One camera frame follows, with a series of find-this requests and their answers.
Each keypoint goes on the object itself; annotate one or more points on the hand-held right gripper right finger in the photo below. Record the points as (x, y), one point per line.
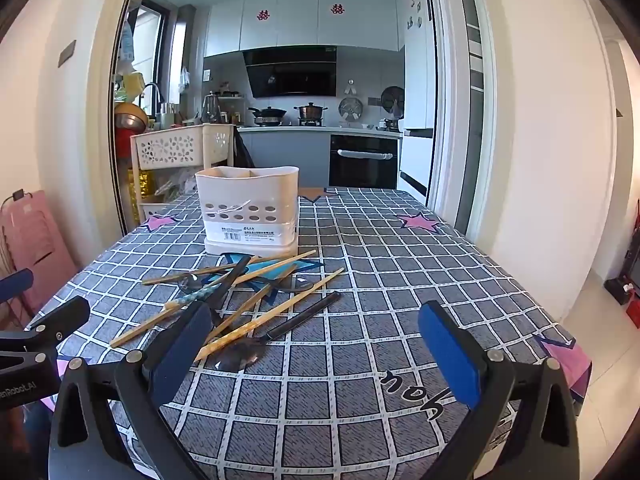
(447, 355)

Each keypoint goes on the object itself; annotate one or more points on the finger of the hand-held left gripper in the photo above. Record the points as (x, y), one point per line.
(15, 285)
(60, 320)

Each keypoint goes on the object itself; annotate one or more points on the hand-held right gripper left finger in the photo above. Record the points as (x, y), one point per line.
(180, 355)

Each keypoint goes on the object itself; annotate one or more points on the white plastic utensil holder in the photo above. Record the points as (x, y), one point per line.
(250, 230)

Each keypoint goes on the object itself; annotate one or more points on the pink folded case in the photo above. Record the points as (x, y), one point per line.
(35, 240)

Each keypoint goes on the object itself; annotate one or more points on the grey checkered star tablecloth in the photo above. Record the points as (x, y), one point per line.
(350, 385)

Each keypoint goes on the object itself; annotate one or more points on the gold foil package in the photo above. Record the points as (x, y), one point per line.
(141, 182)

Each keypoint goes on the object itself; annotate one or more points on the red plastic basin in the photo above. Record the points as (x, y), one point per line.
(122, 142)

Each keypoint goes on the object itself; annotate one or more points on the cream plastic trolley rack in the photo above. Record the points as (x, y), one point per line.
(165, 152)

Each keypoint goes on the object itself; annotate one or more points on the steel bowl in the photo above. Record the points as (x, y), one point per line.
(131, 121)

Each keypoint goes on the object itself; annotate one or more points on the black built-in oven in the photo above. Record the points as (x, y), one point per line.
(360, 170)

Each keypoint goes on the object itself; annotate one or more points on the yellow plastic basin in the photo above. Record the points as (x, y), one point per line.
(131, 109)

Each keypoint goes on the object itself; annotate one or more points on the black hanging bag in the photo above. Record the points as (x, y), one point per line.
(242, 152)

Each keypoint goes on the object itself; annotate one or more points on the grey kitchen counter cabinet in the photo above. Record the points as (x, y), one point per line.
(290, 155)

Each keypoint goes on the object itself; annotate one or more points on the steel kitchen faucet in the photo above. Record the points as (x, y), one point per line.
(160, 102)

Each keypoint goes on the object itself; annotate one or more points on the small steel saucepan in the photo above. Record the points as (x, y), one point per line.
(391, 124)

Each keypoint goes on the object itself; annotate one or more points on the sliding glass door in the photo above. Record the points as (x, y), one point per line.
(470, 110)

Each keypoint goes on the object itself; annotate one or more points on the glass kettle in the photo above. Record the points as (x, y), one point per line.
(211, 110)

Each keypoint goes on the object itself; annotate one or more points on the white countertop spice rack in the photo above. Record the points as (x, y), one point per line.
(232, 110)

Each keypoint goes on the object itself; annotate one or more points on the black wok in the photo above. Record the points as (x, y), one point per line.
(267, 114)

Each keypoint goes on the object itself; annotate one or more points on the round silver steamer rack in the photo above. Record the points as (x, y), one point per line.
(350, 109)

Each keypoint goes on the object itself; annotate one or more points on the dark round hanging pan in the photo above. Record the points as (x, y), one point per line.
(391, 96)

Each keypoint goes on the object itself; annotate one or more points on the hanging plastic bag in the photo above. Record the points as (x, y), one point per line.
(185, 80)

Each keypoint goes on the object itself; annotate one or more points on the white refrigerator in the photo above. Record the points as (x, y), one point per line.
(417, 85)

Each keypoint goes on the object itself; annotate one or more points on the dark framed window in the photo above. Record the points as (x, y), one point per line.
(150, 45)

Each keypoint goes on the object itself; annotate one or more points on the steel stockpot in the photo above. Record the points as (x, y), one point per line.
(310, 111)

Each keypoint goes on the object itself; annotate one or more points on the black range hood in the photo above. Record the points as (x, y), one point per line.
(295, 75)

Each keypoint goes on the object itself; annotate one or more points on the red paper sticker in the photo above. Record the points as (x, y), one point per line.
(260, 15)
(338, 8)

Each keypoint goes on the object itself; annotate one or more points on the white upper cabinets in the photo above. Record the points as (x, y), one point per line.
(295, 20)

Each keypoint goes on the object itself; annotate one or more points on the grey wall switch panel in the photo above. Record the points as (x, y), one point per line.
(67, 53)

